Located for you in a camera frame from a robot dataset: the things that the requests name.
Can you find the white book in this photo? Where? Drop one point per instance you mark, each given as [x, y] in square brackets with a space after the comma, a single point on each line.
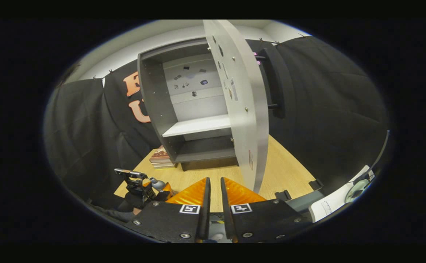
[163, 164]

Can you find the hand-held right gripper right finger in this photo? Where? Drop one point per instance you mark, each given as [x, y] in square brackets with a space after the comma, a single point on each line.
[226, 215]

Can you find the grey cabinet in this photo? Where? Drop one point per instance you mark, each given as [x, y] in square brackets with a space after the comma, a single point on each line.
[154, 95]

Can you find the grey round device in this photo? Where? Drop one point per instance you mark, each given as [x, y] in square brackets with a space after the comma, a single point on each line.
[357, 190]

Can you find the red-brown cover book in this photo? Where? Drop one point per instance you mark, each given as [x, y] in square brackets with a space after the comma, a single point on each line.
[160, 155]

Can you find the black table clamp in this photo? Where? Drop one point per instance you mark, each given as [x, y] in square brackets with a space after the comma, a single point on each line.
[316, 184]
[283, 195]

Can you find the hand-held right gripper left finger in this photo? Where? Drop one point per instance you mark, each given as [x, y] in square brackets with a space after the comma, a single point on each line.
[204, 212]

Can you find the black backdrop cloth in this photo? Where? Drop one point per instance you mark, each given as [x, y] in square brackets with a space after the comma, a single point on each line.
[326, 109]

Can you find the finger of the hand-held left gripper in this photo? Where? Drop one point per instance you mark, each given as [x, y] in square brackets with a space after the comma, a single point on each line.
[167, 188]

